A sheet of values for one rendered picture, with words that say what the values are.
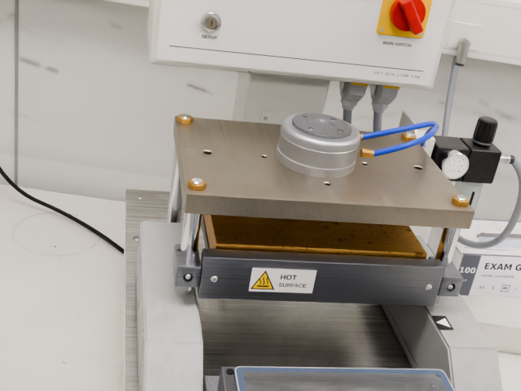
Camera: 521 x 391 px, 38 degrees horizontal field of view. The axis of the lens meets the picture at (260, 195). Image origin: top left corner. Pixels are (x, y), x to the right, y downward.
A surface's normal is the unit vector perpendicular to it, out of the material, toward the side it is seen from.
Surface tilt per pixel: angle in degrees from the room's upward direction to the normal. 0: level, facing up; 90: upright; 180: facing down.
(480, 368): 40
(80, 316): 0
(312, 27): 90
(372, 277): 90
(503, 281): 90
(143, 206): 0
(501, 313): 0
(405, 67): 90
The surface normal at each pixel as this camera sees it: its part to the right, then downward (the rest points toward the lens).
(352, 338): 0.15, -0.88
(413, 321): -0.98, -0.06
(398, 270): 0.15, 0.47
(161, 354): 0.22, -0.37
